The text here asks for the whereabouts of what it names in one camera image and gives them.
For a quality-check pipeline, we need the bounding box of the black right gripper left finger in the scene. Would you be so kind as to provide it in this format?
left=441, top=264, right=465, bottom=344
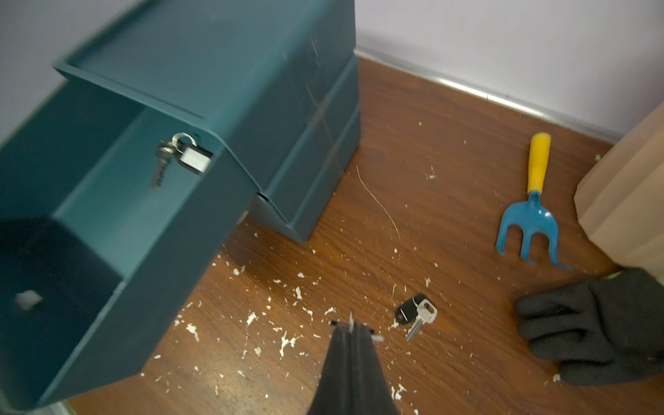
left=308, top=323, right=352, bottom=415

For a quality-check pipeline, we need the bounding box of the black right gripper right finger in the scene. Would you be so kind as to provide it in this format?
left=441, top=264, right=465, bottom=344
left=352, top=324, right=399, bottom=414

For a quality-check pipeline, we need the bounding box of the bunch of keys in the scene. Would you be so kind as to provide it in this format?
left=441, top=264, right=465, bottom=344
left=394, top=293, right=439, bottom=342

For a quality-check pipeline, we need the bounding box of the teal top drawer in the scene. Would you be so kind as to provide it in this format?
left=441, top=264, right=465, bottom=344
left=1, top=81, right=243, bottom=413

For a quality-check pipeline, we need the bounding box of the teal drawer cabinet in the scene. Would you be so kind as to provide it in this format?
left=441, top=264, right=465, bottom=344
left=55, top=1, right=361, bottom=243

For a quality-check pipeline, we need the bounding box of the yellow blue garden fork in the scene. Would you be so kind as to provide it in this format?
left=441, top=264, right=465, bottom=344
left=496, top=132, right=570, bottom=270

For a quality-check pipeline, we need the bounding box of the black gardening glove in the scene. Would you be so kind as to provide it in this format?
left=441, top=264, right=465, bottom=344
left=514, top=268, right=663, bottom=386

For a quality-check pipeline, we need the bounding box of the large peach pot plant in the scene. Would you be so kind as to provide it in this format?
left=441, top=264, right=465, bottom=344
left=574, top=105, right=663, bottom=281

